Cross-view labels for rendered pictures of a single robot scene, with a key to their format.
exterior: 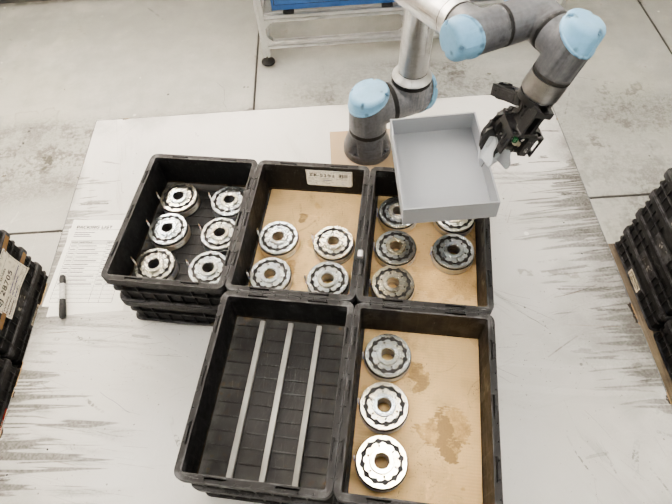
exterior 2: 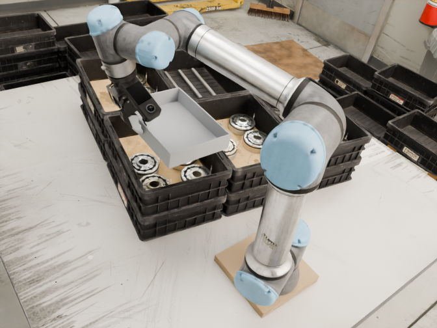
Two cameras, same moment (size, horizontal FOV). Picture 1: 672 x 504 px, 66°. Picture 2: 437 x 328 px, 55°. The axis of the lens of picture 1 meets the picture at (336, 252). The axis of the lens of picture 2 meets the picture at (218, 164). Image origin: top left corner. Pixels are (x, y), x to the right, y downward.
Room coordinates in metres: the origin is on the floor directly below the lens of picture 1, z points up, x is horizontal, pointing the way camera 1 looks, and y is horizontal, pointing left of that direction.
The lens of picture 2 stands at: (1.57, -0.84, 1.79)
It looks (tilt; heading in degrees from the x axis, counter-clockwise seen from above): 41 degrees down; 135
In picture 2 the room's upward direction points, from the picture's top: 11 degrees clockwise
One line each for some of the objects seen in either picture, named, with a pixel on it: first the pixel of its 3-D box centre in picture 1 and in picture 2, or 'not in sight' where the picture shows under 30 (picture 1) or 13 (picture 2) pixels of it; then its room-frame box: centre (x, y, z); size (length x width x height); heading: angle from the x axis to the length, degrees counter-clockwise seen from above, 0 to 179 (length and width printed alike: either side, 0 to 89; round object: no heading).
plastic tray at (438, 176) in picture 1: (440, 165); (174, 123); (0.78, -0.25, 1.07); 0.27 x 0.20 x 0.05; 178
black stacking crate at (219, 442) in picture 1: (275, 392); (195, 84); (0.36, 0.15, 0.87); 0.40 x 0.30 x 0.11; 169
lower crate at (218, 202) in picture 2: not in sight; (162, 179); (0.69, -0.22, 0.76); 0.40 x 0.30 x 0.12; 169
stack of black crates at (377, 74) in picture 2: not in sight; (397, 110); (0.59, 1.75, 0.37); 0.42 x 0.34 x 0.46; 178
